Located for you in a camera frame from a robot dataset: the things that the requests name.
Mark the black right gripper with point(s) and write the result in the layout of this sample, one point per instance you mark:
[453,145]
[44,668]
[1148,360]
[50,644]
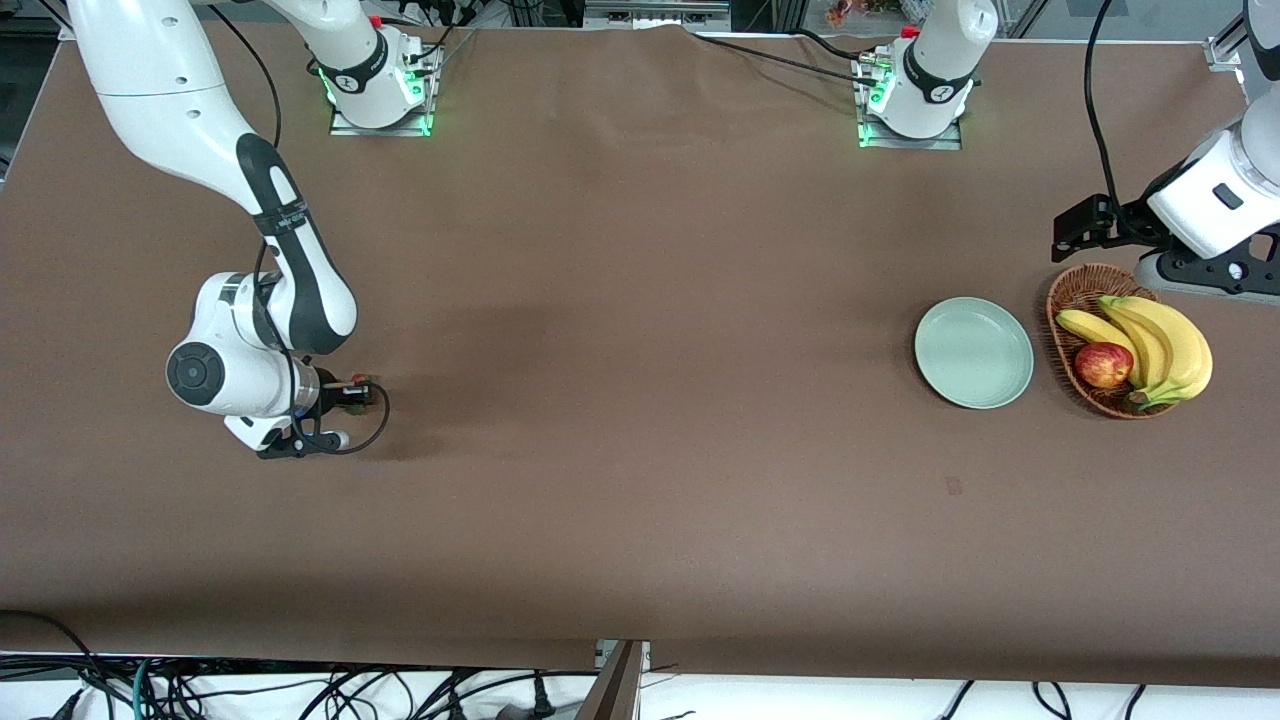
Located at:
[330,393]

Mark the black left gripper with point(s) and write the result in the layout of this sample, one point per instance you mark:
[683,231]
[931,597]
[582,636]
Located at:
[1137,222]

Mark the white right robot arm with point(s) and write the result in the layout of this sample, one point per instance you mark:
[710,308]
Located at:
[170,100]

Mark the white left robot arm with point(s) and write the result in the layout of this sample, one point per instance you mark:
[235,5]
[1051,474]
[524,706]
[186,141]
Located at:
[935,70]

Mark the round pale green plate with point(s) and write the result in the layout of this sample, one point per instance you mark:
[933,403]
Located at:
[975,352]

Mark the brown wicker basket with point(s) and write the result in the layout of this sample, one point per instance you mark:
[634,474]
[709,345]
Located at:
[1078,290]

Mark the red apple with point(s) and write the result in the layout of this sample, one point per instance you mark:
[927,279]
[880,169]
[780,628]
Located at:
[1103,365]

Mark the yellow banana bunch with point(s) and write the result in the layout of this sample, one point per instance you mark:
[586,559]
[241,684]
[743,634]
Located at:
[1178,345]

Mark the table cover sheet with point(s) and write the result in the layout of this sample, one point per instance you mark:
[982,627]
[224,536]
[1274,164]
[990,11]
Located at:
[640,400]

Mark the orange background item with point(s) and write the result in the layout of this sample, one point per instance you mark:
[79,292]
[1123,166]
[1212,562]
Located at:
[845,12]

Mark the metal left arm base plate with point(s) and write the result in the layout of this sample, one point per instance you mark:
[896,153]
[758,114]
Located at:
[945,145]

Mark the aluminium frame profile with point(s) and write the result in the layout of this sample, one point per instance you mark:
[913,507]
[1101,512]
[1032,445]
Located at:
[1222,52]

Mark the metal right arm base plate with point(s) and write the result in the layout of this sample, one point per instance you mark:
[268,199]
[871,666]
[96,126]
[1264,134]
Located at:
[400,131]

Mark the silver metal bracket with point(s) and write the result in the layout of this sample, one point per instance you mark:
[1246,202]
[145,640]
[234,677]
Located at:
[603,654]

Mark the brown wooden post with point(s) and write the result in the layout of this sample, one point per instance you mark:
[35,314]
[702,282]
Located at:
[612,695]

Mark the metal rail behind table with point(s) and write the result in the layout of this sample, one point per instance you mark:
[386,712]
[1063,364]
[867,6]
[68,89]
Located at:
[650,14]

